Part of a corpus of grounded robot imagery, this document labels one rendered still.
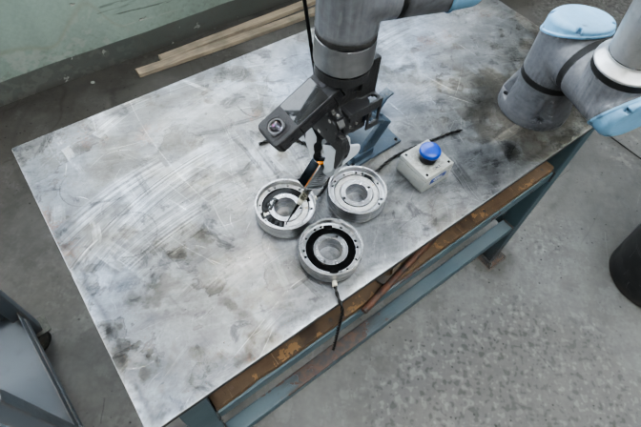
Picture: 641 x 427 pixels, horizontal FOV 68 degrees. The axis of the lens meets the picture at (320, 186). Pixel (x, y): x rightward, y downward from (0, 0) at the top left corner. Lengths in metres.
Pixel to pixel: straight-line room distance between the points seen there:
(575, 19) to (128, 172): 0.86
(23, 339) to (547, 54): 1.43
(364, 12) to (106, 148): 0.63
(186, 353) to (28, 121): 1.72
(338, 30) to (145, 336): 0.52
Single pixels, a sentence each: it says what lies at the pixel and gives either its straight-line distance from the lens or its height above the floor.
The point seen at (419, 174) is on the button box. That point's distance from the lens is 0.89.
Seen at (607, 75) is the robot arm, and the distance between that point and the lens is 0.91.
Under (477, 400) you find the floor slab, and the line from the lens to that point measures 1.65.
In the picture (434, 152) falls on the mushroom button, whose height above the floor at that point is 0.87.
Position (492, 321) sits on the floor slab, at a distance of 1.75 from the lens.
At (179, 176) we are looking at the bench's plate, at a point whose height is 0.80.
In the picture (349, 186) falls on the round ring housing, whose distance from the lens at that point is 0.86.
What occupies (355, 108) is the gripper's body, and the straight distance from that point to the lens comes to 0.64.
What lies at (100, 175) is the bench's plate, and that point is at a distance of 0.96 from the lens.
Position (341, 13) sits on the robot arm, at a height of 1.22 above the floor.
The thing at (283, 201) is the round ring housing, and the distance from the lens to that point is 0.85.
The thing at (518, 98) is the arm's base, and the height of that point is 0.85.
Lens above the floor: 1.52
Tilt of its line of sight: 54 degrees down
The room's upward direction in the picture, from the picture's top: 6 degrees clockwise
